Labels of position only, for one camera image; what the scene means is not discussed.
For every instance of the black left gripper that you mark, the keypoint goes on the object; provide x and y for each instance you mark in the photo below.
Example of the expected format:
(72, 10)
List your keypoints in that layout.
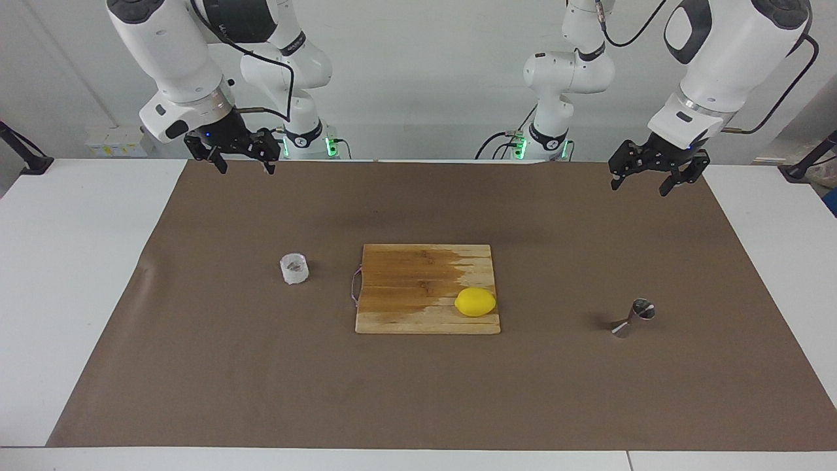
(670, 156)

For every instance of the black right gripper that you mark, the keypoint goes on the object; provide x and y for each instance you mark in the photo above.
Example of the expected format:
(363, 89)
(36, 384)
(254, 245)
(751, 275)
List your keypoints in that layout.
(229, 134)

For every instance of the steel double jigger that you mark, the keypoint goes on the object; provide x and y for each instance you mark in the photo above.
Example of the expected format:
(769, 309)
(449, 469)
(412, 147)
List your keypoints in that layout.
(631, 320)

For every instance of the white box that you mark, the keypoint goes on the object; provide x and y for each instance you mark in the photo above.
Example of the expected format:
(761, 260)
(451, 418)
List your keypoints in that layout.
(114, 147)

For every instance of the black clamp stand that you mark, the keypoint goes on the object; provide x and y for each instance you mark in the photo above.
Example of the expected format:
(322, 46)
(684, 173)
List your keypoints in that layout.
(794, 172)
(36, 163)

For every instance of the clear plastic bag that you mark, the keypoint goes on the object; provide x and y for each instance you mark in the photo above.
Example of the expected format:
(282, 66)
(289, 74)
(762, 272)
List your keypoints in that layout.
(820, 176)

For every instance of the blue object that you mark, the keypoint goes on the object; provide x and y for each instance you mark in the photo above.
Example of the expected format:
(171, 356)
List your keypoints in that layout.
(832, 201)

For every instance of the wooden cutting board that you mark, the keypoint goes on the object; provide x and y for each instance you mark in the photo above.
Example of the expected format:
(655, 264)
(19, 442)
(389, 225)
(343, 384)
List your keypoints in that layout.
(405, 281)

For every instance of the yellow lemon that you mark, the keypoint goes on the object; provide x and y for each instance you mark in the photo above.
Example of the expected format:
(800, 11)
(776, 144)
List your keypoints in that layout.
(475, 302)

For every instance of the brown paper table mat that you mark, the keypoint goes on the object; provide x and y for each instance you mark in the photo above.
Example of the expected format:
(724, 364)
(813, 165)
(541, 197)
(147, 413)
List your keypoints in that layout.
(261, 379)

